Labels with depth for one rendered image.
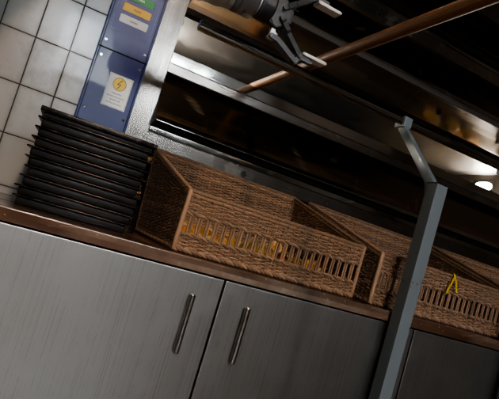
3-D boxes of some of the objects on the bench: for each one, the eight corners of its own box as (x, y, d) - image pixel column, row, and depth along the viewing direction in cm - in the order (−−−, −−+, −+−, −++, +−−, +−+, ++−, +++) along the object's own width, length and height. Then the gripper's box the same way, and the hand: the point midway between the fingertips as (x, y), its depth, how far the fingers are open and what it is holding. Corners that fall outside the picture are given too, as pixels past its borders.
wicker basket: (126, 227, 161) (153, 146, 164) (275, 269, 185) (295, 196, 187) (169, 249, 117) (203, 137, 120) (356, 300, 141) (382, 205, 143)
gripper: (266, -40, 124) (337, -1, 132) (236, 55, 122) (310, 89, 130) (279, -53, 117) (353, -10, 125) (248, 47, 115) (325, 84, 123)
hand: (327, 38), depth 127 cm, fingers open, 13 cm apart
